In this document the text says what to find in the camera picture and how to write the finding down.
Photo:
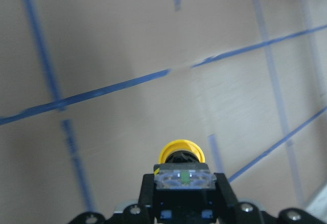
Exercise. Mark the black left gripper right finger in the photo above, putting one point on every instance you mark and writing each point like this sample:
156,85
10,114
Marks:
229,208

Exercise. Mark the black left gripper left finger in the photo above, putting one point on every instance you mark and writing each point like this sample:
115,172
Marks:
144,210

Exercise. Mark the brown paper table mat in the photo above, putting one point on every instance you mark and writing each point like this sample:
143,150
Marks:
92,90

